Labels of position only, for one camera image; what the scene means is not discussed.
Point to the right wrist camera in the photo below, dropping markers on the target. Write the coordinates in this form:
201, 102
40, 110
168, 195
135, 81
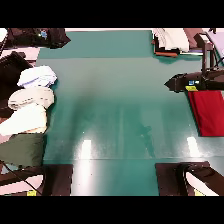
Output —
207, 56

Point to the brown garment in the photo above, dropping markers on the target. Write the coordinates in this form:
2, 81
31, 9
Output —
194, 35

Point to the black garment with blue print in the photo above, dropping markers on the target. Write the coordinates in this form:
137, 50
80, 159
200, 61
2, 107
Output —
36, 37

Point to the orange garment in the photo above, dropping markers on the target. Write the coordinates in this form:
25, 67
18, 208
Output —
166, 53

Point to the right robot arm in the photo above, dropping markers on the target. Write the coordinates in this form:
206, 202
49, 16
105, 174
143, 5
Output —
213, 80

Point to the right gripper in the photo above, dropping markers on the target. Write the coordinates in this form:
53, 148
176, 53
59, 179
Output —
186, 82

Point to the pale blue garment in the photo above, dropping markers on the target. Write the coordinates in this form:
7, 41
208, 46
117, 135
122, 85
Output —
37, 76

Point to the beige garment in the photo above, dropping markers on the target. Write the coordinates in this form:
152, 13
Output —
31, 97

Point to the dark mounting plate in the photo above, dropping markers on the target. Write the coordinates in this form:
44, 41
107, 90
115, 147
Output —
166, 179
58, 180

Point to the cream garment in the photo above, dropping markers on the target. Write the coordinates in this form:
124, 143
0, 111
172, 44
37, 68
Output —
25, 120

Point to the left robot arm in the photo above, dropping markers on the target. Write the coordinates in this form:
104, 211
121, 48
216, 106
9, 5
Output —
16, 182

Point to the olive green garment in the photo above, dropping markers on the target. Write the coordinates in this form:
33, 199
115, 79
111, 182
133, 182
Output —
21, 149

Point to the red garment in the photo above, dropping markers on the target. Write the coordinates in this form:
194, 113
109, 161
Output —
209, 113

